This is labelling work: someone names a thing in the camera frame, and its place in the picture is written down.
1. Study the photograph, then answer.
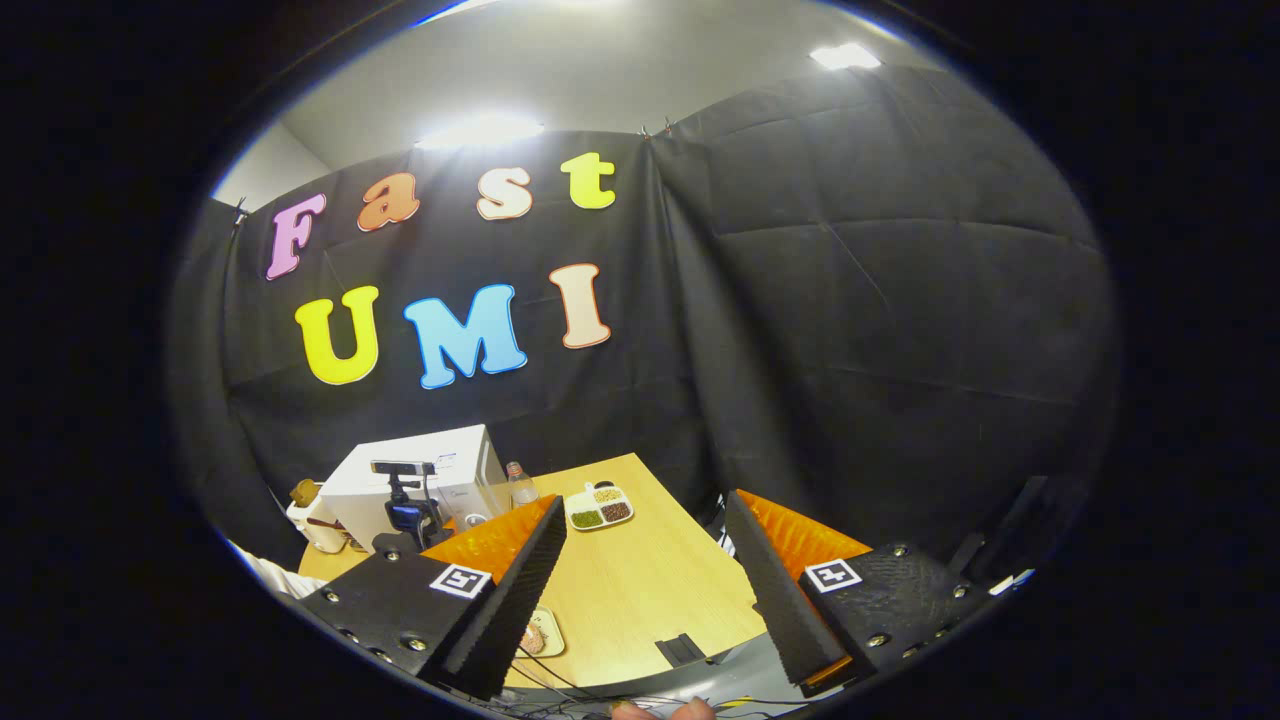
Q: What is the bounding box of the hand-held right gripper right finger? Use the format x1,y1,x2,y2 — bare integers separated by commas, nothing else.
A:
724,489,1006,699

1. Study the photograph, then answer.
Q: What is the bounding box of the small white square plate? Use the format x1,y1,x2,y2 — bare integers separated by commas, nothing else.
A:
518,607,567,659

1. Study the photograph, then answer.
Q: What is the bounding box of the divided plate with grains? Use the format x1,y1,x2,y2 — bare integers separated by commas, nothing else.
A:
565,482,634,531

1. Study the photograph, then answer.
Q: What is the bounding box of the white microwave oven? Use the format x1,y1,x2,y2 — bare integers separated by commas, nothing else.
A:
320,425,513,546

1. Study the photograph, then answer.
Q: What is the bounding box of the ceiling light panel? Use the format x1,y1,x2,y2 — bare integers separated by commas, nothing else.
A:
415,115,546,151
810,42,881,71

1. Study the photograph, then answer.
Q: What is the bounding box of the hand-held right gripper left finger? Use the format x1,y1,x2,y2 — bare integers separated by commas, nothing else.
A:
298,495,568,701

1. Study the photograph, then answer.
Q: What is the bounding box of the black table clamp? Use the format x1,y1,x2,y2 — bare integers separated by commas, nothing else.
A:
655,633,707,669

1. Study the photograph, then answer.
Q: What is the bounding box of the tangle of cables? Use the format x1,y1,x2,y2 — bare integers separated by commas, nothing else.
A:
515,665,801,717

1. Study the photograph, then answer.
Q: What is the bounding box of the white toaster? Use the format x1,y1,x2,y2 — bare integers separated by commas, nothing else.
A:
286,495,349,554

